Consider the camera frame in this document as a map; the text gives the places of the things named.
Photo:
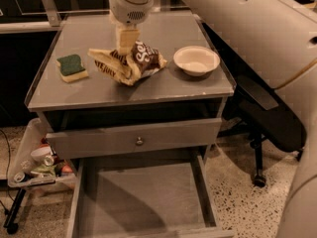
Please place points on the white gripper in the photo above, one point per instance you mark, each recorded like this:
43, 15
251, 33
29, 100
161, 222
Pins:
128, 10

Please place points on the brown chip bag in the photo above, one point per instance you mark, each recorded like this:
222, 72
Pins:
142, 61

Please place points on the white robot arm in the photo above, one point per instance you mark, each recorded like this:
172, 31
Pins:
275, 38

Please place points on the grey drawer cabinet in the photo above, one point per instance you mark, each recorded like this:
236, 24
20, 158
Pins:
98, 101

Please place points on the grey upper drawer with knob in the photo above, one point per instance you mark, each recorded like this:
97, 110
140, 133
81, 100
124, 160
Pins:
134, 139

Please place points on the grey open middle drawer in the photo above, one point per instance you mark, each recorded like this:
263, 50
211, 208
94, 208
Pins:
151, 197

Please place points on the green yellow sponge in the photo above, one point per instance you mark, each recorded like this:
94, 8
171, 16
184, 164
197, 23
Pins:
71, 68

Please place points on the white paper bowl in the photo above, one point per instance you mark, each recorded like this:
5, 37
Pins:
196, 61

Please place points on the black office chair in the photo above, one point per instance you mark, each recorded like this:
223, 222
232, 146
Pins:
266, 117

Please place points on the clear plastic bin of items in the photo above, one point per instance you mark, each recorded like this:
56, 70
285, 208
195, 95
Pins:
28, 170

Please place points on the metal railing with bracket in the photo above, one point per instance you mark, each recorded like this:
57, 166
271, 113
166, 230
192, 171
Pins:
27, 16

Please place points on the black stand with cable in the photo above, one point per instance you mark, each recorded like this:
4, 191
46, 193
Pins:
10, 225

